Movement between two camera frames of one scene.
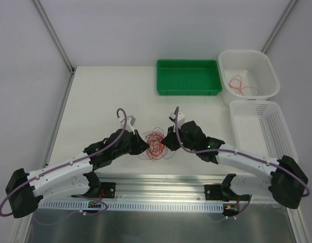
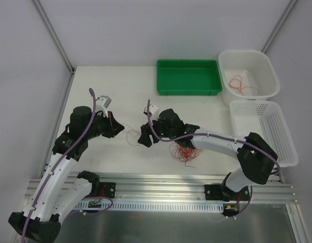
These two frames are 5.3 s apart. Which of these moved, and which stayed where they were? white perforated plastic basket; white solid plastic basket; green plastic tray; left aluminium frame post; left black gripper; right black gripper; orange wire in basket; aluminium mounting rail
Moved: right black gripper; left black gripper
Stayed: white solid plastic basket; aluminium mounting rail; orange wire in basket; left aluminium frame post; green plastic tray; white perforated plastic basket
